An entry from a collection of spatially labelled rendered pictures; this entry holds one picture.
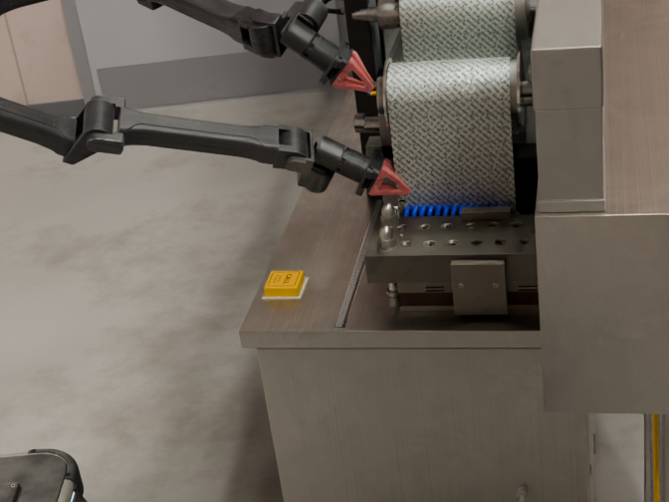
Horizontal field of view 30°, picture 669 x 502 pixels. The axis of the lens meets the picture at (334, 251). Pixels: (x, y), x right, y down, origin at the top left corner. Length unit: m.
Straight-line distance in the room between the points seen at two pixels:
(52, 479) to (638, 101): 1.96
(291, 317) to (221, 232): 2.40
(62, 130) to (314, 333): 0.62
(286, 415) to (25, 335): 2.05
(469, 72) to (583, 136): 0.91
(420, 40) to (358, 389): 0.74
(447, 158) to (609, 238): 0.93
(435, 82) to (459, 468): 0.77
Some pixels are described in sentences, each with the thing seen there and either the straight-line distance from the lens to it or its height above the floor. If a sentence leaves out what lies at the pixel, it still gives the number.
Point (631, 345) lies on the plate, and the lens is 1.66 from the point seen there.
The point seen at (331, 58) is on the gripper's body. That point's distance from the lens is 2.47.
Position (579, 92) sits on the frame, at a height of 1.60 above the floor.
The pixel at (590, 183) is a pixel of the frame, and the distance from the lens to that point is 1.56.
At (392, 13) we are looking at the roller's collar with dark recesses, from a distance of 2.67.
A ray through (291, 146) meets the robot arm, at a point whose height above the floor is 1.20.
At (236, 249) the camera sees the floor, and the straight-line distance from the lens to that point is 4.70.
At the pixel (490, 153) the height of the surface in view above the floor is 1.14.
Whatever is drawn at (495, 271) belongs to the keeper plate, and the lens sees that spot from 2.33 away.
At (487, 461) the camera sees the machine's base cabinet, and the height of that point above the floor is 0.59.
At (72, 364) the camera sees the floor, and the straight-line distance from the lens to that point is 4.22.
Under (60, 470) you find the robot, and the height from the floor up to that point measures 0.24.
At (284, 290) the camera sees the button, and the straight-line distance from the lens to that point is 2.52.
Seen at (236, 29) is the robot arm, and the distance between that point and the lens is 2.53.
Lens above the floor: 2.17
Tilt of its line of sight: 28 degrees down
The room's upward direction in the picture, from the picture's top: 8 degrees counter-clockwise
